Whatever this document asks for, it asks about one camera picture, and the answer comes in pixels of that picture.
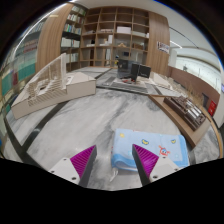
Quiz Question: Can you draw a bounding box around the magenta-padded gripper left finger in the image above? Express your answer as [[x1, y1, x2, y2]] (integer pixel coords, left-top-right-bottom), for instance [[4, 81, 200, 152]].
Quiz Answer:
[[48, 144, 99, 188]]

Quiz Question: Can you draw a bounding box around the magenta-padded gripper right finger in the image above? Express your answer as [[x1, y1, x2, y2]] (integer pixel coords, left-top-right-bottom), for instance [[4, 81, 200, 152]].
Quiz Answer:
[[131, 143, 181, 187]]

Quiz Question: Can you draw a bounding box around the light blue printed towel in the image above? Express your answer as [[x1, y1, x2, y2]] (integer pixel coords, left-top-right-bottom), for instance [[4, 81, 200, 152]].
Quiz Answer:
[[110, 128, 190, 173]]

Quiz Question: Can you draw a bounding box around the wooden model base board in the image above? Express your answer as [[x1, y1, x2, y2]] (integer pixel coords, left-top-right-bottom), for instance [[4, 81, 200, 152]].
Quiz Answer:
[[148, 94, 212, 149]]

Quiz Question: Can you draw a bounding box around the dark brown architectural model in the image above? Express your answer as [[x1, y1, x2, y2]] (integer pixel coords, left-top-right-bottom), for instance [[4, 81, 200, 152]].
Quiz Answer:
[[163, 95, 208, 132]]

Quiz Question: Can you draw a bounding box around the white slatted architectural model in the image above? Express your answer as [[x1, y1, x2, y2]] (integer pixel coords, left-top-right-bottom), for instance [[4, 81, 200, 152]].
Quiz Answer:
[[10, 52, 98, 120]]

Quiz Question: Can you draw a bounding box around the small white architectural model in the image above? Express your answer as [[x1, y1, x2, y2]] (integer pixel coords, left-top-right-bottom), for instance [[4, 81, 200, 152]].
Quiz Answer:
[[151, 71, 178, 91]]

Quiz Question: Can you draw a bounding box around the red bin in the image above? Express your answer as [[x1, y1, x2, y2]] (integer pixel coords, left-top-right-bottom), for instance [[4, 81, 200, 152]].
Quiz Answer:
[[208, 99, 218, 117]]

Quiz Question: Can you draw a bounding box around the black box architectural model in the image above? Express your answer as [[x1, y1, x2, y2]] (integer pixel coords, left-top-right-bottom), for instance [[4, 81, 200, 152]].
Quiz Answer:
[[109, 59, 153, 91]]

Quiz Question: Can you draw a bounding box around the bookshelf with green books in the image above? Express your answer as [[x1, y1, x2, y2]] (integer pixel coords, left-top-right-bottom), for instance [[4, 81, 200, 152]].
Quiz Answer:
[[0, 36, 38, 114]]

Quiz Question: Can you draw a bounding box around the wooden shelf unit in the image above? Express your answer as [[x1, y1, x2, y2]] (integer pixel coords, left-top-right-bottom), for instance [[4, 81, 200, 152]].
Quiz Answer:
[[35, 3, 171, 77]]

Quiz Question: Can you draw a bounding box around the wall poster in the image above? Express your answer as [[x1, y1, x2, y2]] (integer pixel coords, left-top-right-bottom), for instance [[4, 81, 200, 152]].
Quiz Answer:
[[156, 40, 171, 55]]

